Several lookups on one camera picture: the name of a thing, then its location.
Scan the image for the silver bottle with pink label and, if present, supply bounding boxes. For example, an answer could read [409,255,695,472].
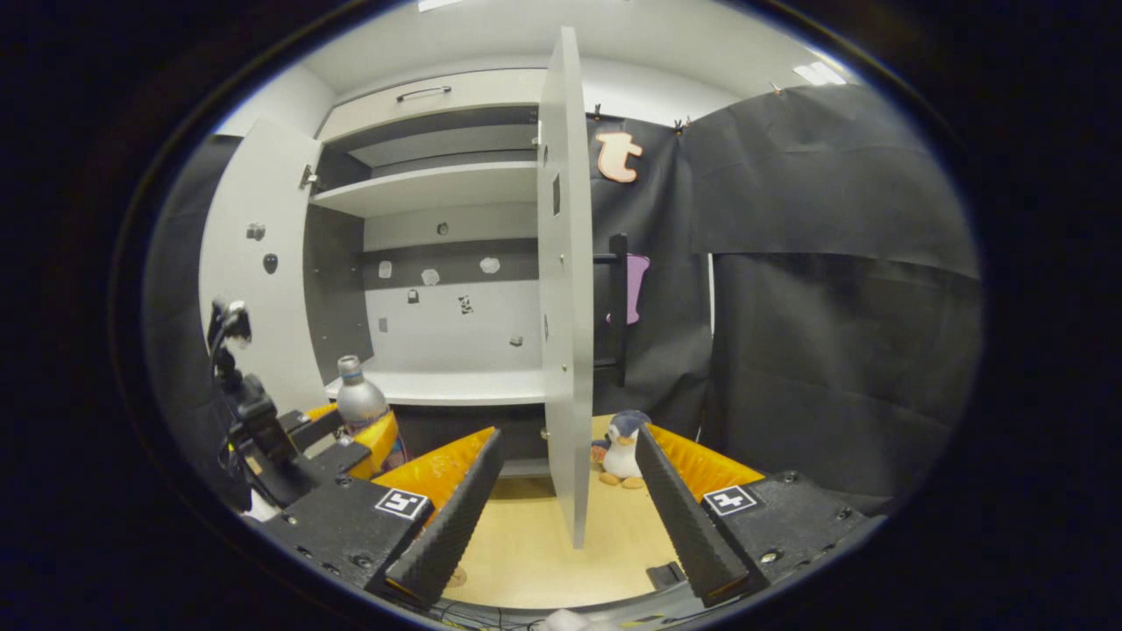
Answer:
[336,355,408,474]

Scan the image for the penguin plush toy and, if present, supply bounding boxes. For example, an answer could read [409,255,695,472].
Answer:
[590,409,654,490]

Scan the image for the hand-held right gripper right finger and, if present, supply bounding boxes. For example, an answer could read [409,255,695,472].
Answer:
[634,424,888,610]

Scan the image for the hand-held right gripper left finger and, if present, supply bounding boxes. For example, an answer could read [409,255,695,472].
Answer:
[261,427,506,612]

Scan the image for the white cabinet drawer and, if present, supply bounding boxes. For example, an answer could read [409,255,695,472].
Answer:
[317,68,549,141]

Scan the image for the white and grey cabinet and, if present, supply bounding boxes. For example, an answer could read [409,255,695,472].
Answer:
[302,68,553,479]

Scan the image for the white cabinet shelf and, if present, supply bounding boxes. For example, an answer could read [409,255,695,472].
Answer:
[324,368,549,407]
[309,162,540,218]

